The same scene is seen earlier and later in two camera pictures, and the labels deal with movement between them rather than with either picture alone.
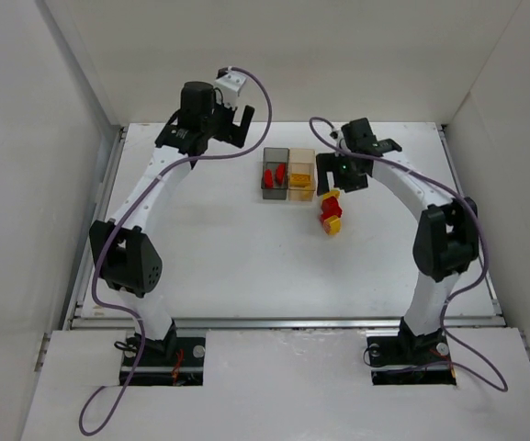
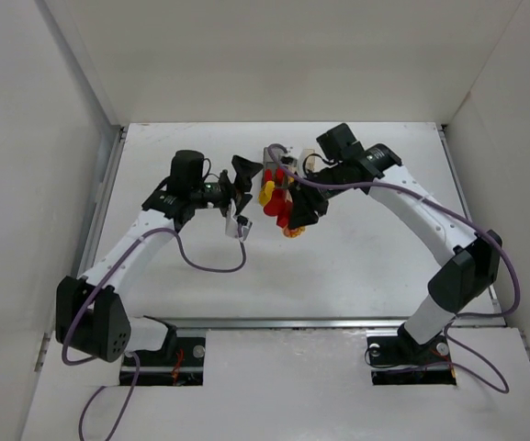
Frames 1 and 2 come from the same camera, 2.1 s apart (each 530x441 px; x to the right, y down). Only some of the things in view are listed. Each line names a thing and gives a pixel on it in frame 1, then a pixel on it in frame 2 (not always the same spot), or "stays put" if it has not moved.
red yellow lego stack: (330, 216) -> (293, 233)
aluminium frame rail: (117, 322) stays put
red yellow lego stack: (330, 204) -> (276, 203)
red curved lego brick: (280, 173) stays put
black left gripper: (230, 127) -> (231, 189)
